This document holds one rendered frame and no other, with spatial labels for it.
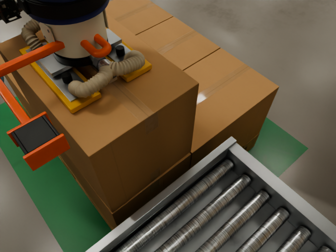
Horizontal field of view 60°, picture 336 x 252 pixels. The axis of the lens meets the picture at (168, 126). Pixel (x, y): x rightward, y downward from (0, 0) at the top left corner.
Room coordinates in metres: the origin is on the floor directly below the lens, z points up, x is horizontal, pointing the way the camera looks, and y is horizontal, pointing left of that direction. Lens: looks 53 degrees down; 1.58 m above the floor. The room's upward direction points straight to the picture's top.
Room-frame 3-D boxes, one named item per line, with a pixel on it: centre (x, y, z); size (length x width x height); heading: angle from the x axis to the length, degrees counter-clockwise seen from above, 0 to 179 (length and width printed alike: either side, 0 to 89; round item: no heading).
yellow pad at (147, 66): (0.80, 0.20, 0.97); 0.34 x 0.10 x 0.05; 41
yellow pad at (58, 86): (0.67, 0.34, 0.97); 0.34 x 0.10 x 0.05; 41
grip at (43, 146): (0.34, 0.27, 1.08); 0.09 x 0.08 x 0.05; 131
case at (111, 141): (0.74, 0.25, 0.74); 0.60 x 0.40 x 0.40; 42
